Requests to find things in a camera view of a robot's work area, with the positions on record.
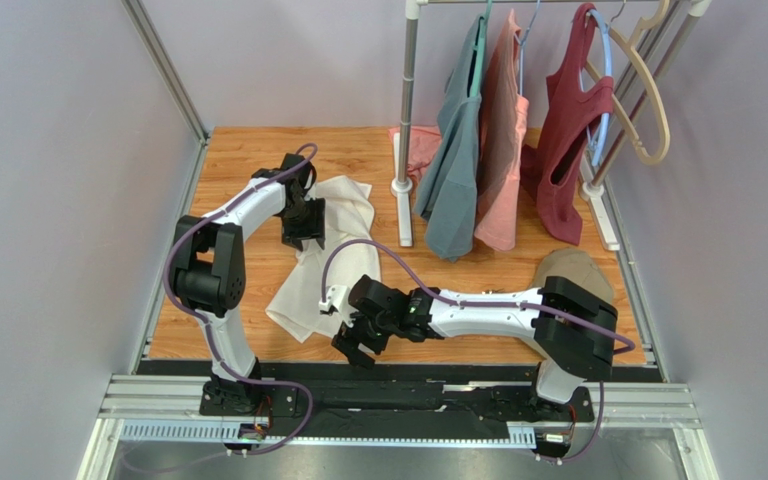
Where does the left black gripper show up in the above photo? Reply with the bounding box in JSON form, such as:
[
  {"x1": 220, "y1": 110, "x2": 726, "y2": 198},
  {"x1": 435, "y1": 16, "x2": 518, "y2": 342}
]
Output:
[{"x1": 280, "y1": 196, "x2": 326, "y2": 252}]

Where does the white cloth napkin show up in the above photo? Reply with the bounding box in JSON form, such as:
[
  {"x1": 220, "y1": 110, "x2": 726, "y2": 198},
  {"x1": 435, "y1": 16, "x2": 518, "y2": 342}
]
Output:
[{"x1": 265, "y1": 175, "x2": 381, "y2": 343}]

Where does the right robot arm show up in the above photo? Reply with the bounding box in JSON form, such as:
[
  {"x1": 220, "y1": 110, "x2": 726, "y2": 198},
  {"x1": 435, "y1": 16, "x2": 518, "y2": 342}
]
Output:
[{"x1": 319, "y1": 275, "x2": 621, "y2": 404}]

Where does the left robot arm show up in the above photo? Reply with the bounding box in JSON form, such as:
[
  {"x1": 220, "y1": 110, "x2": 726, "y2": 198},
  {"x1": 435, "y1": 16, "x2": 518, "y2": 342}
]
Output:
[{"x1": 163, "y1": 144, "x2": 325, "y2": 415}]

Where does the pink cloth on table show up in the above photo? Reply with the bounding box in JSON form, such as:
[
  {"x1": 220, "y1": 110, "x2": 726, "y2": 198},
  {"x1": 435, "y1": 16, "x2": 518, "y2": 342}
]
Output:
[{"x1": 387, "y1": 126, "x2": 441, "y2": 186}]

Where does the grey-blue hanging shirt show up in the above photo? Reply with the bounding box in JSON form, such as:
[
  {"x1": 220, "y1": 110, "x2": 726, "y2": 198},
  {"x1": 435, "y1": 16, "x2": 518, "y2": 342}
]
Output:
[{"x1": 413, "y1": 19, "x2": 482, "y2": 262}]

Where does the tan baseball cap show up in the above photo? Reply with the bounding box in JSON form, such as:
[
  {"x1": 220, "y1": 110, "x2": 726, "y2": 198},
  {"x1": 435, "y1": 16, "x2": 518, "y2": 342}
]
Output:
[{"x1": 530, "y1": 247, "x2": 615, "y2": 303}]

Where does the salmon pink hanging shirt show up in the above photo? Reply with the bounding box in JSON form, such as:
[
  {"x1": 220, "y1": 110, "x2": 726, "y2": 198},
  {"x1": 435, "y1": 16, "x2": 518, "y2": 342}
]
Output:
[{"x1": 474, "y1": 10, "x2": 529, "y2": 251}]

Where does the teal hanger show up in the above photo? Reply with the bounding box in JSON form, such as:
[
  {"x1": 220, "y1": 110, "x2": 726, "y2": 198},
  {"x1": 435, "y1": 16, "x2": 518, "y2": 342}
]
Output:
[{"x1": 468, "y1": 0, "x2": 494, "y2": 98}]

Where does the dark red tank top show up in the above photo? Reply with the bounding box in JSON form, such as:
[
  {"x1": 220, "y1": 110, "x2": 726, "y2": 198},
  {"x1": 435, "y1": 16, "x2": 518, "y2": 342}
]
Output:
[{"x1": 520, "y1": 3, "x2": 615, "y2": 246}]

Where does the light blue hanger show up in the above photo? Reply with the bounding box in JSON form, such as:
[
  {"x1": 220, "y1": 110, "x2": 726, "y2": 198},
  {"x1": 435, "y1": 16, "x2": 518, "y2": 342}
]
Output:
[{"x1": 576, "y1": 7, "x2": 615, "y2": 168}]

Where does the beige wooden hanger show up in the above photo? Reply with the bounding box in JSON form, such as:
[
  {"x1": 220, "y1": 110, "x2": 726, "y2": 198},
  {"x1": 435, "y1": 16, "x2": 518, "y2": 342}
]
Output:
[{"x1": 598, "y1": 1, "x2": 671, "y2": 173}]

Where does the metal clothes rack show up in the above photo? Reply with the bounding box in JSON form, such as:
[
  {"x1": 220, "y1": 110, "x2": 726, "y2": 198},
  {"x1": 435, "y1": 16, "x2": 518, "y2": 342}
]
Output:
[{"x1": 391, "y1": 1, "x2": 711, "y2": 252}]

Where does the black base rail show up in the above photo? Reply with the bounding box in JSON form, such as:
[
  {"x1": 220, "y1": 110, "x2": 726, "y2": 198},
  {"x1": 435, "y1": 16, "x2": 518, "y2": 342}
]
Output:
[{"x1": 135, "y1": 360, "x2": 597, "y2": 448}]

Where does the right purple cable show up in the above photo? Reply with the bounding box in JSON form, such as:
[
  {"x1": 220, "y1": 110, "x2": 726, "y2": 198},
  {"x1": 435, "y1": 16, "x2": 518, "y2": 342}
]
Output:
[{"x1": 320, "y1": 238, "x2": 637, "y2": 464}]

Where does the aluminium frame post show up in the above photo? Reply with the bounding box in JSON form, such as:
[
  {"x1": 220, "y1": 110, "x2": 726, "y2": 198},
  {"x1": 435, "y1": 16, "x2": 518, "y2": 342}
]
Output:
[{"x1": 121, "y1": 0, "x2": 210, "y2": 146}]

